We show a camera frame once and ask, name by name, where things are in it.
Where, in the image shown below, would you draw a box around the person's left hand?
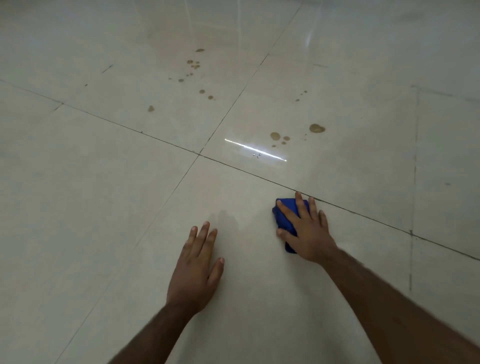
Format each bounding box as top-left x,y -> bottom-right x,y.
166,221 -> 225,314

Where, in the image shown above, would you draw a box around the person's right hand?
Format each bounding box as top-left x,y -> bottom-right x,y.
276,191 -> 339,265

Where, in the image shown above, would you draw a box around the blue cleaning cloth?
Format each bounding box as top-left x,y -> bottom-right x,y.
272,198 -> 310,254

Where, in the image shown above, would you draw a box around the person's left forearm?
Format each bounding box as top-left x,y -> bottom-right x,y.
108,300 -> 200,364

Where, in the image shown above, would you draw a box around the person's right forearm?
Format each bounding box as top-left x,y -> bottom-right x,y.
322,247 -> 480,364

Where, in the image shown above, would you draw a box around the brown liquid spill spots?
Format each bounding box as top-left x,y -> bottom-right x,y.
147,48 -> 326,149

